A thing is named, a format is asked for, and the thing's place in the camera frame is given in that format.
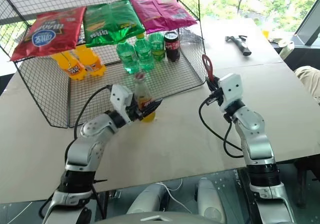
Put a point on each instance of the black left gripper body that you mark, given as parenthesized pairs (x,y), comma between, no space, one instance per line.
(135,111)

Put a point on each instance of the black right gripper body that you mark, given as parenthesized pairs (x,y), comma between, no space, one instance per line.
(216,96)

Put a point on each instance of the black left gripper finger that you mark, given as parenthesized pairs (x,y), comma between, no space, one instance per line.
(152,106)

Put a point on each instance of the glass bottle of orange drink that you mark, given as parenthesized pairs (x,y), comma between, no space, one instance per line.
(145,96)

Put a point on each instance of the red bottle opener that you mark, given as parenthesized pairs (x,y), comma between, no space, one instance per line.
(208,65)

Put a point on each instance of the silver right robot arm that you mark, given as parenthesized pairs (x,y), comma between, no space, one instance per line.
(257,144)

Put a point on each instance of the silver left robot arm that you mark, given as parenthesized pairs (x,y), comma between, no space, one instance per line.
(95,131)

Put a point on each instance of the green soda plastic bottle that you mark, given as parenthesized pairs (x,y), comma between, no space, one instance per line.
(158,46)
(127,57)
(144,54)

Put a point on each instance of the dark cola plastic bottle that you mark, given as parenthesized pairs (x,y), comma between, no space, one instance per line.
(172,46)

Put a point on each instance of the orange soda plastic bottle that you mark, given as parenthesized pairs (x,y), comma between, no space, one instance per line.
(91,60)
(72,67)

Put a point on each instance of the black hammer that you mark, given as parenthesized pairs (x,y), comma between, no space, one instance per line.
(243,46)

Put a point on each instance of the yellow cup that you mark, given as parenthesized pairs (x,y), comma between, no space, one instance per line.
(265,33)

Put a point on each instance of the olive cloth bundle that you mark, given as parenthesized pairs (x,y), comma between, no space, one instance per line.
(287,49)

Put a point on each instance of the magenta chips bag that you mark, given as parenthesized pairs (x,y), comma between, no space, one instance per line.
(162,11)

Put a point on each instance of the silver rounded robot leg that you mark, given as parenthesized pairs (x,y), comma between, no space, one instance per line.
(210,199)
(150,199)

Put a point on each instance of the green chips bag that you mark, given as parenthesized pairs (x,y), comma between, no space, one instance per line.
(110,21)

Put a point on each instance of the person's leg in khaki trousers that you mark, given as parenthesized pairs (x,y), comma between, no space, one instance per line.
(310,77)

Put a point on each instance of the grey robot torso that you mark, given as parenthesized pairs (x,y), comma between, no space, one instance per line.
(155,219)

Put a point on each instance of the red chips bag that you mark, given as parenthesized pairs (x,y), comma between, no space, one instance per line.
(50,34)

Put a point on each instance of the dark wooden stool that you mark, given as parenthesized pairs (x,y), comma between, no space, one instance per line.
(302,184)

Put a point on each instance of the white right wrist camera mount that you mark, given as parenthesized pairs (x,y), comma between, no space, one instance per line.
(231,89)

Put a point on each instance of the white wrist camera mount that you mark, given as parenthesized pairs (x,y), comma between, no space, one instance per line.
(231,89)
(119,97)

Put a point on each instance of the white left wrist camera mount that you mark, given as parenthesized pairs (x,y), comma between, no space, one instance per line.
(119,97)

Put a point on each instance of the black window frame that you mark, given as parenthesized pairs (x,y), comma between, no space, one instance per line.
(308,31)

